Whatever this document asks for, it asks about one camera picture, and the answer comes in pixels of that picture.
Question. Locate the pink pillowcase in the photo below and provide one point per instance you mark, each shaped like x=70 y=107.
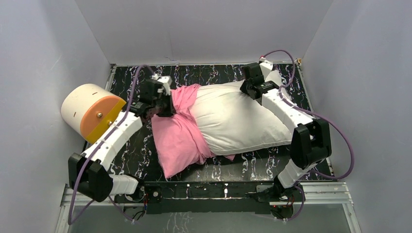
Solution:
x=178 y=140

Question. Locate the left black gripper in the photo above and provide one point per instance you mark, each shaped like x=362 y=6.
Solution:
x=166 y=107

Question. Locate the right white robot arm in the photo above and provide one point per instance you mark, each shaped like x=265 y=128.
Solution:
x=310 y=143

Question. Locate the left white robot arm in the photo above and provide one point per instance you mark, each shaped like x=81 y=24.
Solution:
x=89 y=170

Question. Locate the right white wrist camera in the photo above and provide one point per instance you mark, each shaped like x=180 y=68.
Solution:
x=266 y=67

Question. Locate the white orange yellow cylinder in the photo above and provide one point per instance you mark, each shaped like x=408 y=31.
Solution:
x=89 y=110

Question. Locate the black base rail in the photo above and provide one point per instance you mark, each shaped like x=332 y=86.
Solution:
x=201 y=197

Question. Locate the white pillow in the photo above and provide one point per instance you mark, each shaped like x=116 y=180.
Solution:
x=232 y=123

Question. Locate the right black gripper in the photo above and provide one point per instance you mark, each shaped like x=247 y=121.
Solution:
x=244 y=88

